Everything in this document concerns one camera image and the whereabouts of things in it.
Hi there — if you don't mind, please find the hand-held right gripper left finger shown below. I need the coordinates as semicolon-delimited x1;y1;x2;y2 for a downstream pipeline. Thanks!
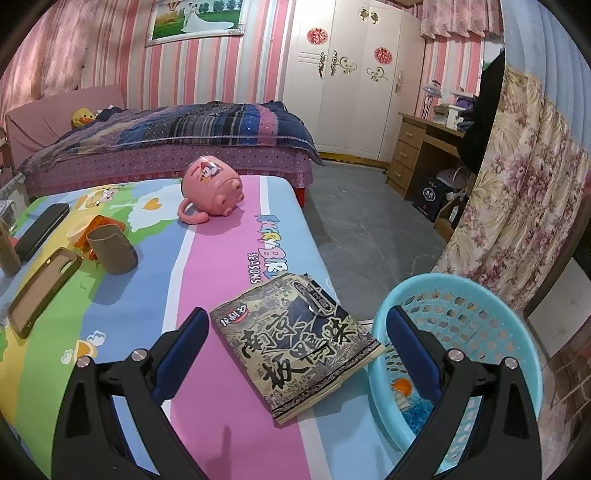
52;307;211;480

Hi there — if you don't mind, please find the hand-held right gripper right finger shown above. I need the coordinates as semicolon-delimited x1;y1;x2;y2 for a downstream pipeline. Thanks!
385;305;542;480

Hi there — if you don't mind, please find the blue plastic wrap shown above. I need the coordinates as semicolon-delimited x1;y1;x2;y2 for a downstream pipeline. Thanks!
399;392;437;437

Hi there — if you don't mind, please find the light blue plastic basket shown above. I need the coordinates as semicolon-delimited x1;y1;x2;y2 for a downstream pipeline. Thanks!
367;273;543;476

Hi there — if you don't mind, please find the beige black snack packet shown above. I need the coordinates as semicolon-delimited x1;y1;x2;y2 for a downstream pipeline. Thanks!
210;272;386;425

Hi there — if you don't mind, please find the orange peel strip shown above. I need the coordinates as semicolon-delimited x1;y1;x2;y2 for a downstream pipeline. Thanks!
74;215;125;261

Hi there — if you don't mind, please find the brown paper bag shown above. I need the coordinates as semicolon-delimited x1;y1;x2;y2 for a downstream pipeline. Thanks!
0;217;23;278

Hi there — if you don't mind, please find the cartoon printed tablecloth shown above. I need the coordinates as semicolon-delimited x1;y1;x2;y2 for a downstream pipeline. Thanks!
0;175;402;480

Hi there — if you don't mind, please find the brown cardboard box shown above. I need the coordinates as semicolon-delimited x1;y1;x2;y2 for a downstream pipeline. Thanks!
434;196;469;243

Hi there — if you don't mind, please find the brown phone case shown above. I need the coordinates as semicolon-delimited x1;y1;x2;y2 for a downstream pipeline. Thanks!
7;247;84;340

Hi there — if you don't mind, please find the black bag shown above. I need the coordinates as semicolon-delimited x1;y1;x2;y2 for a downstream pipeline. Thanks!
412;176;446;217

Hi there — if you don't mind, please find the pink cartoon mug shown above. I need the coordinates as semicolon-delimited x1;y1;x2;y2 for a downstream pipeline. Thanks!
178;156;244;225

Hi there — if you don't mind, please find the black zip case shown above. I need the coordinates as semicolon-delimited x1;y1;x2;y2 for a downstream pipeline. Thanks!
14;203;71;261

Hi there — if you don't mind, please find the pink bed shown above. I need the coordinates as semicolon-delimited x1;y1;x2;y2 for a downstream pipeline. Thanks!
4;84;324;199

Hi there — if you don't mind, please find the blue floral curtain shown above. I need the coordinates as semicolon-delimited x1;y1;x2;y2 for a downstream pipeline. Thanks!
434;0;591;315

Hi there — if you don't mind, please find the wooden desk with drawers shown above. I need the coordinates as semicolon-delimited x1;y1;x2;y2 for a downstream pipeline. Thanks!
385;113;476;199

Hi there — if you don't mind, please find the striped patchwork quilt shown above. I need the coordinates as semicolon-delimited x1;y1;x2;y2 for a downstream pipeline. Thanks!
21;102;324;174

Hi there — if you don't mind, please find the black hanging coat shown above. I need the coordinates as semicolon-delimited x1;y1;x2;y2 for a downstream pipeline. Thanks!
457;51;506;174

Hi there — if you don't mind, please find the white box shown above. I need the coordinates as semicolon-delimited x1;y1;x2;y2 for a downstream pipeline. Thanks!
434;104;462;127

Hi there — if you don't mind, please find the yellow duck plush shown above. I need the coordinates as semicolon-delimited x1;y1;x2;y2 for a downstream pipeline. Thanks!
71;107;97;130

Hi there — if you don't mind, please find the white wardrobe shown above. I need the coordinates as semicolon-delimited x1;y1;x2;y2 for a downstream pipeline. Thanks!
283;0;426;164

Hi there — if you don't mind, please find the desk lamp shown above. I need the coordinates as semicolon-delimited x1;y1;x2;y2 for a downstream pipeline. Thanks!
422;80;444;118

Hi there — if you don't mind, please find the long pink curtain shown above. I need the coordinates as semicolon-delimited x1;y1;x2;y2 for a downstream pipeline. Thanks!
0;0;139;116

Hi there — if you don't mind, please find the framed wedding picture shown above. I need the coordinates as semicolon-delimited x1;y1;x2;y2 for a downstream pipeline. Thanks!
144;0;245;47

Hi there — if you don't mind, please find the short pink curtain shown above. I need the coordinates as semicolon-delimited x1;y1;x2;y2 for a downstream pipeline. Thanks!
420;0;504;40

